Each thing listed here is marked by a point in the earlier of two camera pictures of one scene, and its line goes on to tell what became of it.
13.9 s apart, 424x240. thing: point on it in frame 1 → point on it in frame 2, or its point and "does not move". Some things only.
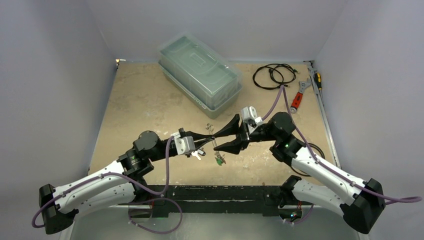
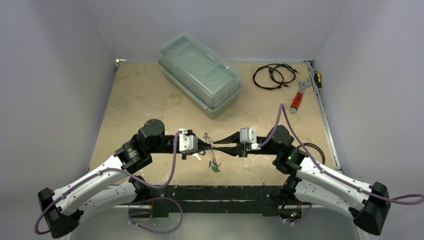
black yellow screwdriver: [318, 78] does not move
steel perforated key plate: [216, 153] → [211, 155]
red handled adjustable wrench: [298, 96] does not move
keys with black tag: [200, 151] does not move
